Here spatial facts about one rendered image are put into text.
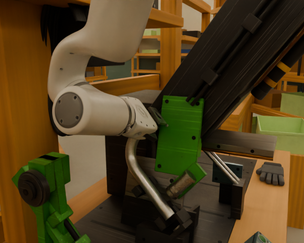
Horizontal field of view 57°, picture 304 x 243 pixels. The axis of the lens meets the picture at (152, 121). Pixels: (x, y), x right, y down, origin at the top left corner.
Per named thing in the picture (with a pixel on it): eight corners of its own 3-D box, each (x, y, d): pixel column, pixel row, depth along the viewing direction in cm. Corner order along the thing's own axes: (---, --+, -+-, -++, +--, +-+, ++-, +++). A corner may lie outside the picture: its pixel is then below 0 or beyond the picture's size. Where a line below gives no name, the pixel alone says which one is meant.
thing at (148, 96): (184, 172, 118) (186, 91, 110) (152, 206, 92) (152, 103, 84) (145, 165, 126) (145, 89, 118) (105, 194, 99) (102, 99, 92)
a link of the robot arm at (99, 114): (86, 118, 61) (115, 143, 58) (38, 113, 50) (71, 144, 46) (105, 86, 60) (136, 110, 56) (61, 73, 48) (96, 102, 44)
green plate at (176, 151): (202, 175, 79) (211, 101, 80) (194, 179, 72) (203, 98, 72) (165, 167, 84) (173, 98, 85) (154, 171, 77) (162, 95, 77)
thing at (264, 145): (276, 145, 90) (277, 136, 89) (272, 161, 76) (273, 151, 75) (164, 130, 107) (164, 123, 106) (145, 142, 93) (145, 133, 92)
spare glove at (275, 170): (257, 165, 126) (257, 159, 125) (283, 168, 122) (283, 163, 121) (254, 182, 108) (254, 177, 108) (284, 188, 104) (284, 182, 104)
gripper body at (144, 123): (142, 124, 58) (163, 126, 68) (117, 87, 61) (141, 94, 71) (117, 145, 60) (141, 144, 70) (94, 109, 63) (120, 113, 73)
